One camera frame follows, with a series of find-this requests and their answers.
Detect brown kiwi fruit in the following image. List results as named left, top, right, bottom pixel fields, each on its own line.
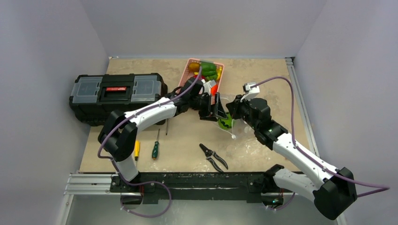
left=188, top=62, right=200, bottom=73

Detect pink perforated plastic basket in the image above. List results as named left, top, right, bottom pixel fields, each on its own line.
left=178, top=58, right=224, bottom=103

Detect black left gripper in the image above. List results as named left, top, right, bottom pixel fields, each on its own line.
left=189, top=92, right=227, bottom=121

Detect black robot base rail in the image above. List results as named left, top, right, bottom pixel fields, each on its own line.
left=110, top=164, right=283, bottom=204

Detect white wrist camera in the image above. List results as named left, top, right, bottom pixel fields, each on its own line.
left=201, top=80, right=218, bottom=95
left=240, top=82, right=260, bottom=102

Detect orange carrot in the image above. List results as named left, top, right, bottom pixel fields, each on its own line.
left=210, top=84, right=218, bottom=96

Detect green bell pepper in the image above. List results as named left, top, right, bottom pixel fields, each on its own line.
left=200, top=62, right=217, bottom=81

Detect clear dotted zip top bag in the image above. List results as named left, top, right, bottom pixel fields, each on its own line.
left=214, top=94, right=254, bottom=140

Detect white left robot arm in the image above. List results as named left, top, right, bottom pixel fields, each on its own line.
left=98, top=78, right=227, bottom=192

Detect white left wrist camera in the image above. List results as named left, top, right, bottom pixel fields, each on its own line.
left=201, top=80, right=218, bottom=95

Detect black plastic toolbox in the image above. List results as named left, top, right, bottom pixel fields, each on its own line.
left=69, top=73, right=168, bottom=127

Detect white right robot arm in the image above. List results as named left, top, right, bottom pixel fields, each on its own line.
left=226, top=95, right=357, bottom=220

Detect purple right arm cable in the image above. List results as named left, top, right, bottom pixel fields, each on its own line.
left=248, top=76, right=390, bottom=212

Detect black handled pliers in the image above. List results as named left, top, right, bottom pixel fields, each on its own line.
left=199, top=143, right=229, bottom=173

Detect yellow banana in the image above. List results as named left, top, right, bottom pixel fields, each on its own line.
left=216, top=67, right=222, bottom=81

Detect green striped watermelon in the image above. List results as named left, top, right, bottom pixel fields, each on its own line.
left=217, top=112, right=234, bottom=130

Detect green handled screwdriver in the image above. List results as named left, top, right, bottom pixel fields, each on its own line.
left=152, top=129, right=160, bottom=160

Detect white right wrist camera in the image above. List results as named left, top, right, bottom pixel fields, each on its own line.
left=240, top=82, right=260, bottom=102

